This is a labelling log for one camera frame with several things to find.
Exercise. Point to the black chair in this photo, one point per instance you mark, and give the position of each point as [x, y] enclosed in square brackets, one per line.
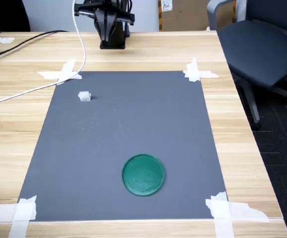
[7, 15]

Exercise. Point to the dark grey mat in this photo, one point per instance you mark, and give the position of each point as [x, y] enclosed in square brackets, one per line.
[133, 124]

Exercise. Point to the round green lid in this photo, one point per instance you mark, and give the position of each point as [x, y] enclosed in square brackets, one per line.
[143, 174]

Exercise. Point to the small white plastic terminal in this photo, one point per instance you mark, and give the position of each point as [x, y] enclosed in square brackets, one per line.
[84, 96]

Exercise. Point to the labelled cardboard box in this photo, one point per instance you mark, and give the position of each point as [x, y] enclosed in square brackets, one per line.
[190, 17]

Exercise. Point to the dark grey office chair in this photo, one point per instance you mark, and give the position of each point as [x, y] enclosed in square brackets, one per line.
[257, 49]

